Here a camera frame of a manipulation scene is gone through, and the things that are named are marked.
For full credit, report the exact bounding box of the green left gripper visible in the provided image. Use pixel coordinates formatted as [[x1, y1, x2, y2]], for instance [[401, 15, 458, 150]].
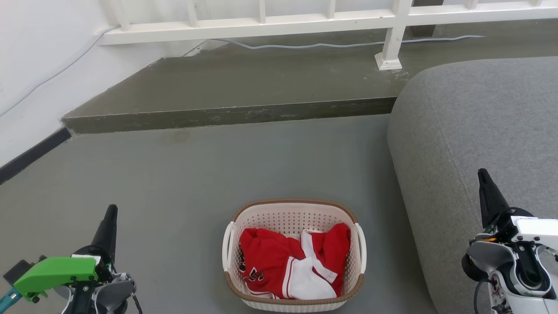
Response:
[[13, 204, 119, 303]]

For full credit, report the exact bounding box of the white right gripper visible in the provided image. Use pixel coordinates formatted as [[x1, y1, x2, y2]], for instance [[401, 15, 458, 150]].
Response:
[[477, 168, 558, 250]]

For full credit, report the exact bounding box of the white laundry basket brown rim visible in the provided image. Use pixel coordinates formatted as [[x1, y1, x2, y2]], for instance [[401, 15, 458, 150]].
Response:
[[221, 199, 367, 313]]

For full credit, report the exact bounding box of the grey fabric sofa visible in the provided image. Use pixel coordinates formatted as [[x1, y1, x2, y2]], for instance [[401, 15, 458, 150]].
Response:
[[387, 57, 558, 314]]

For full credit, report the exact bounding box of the black baseboard strip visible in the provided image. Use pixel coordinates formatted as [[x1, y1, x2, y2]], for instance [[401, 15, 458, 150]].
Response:
[[0, 127, 72, 186]]

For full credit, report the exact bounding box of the red and white jersey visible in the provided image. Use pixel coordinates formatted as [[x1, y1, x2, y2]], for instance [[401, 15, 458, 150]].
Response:
[[238, 223, 352, 300]]

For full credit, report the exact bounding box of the raised grey concrete step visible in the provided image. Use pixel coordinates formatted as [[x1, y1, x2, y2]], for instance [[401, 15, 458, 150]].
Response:
[[61, 20, 558, 135]]

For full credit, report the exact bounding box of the white wooden railing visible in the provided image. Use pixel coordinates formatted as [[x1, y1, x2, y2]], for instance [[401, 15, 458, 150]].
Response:
[[97, 0, 558, 71]]

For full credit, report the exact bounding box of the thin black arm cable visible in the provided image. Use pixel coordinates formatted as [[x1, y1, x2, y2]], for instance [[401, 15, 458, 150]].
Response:
[[473, 279, 496, 314]]

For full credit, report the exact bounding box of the teal cable connector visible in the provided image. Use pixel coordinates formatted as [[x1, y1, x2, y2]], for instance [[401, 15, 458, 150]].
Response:
[[0, 287, 22, 311]]

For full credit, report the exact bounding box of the light grey cable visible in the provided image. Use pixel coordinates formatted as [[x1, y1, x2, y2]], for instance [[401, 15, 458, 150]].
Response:
[[213, 34, 486, 50], [0, 25, 121, 117]]

